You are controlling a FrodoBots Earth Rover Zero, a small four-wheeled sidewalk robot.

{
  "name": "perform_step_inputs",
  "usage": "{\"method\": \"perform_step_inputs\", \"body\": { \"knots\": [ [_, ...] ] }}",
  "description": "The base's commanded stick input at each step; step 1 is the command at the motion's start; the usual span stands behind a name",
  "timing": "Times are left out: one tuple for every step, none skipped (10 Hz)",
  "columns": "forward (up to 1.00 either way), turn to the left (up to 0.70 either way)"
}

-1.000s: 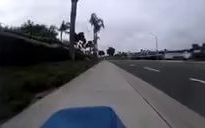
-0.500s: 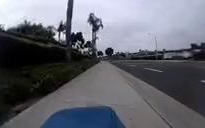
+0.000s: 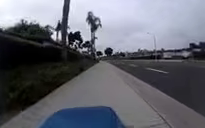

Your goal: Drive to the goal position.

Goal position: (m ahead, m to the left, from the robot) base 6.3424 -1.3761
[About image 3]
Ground small round tree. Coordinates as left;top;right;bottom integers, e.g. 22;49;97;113
104;46;114;57

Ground grey concrete sidewalk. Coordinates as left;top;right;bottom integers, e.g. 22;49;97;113
0;60;171;128

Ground dark trees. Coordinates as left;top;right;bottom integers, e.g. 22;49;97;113
67;30;93;55

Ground palm tree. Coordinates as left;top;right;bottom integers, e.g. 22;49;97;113
85;11;103;60

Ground tall palm trunk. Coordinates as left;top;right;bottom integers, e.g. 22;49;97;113
60;0;72;61

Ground street lamp pole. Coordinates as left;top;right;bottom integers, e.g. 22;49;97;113
146;31;158;61

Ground robot's own part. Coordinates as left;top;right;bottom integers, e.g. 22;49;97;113
38;106;127;128

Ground grey concrete kerb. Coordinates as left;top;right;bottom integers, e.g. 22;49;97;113
104;61;205;128

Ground row of buildings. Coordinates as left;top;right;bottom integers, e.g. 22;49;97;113
127;41;205;61

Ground green ground cover strip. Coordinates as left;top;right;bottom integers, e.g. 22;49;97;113
0;59;98;125

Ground grey asphalt road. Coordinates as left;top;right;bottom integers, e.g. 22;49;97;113
106;58;205;123

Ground bushes above wall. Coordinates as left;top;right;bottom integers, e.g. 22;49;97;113
0;18;55;45

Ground dark wall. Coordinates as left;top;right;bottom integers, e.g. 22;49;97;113
0;31;96;71

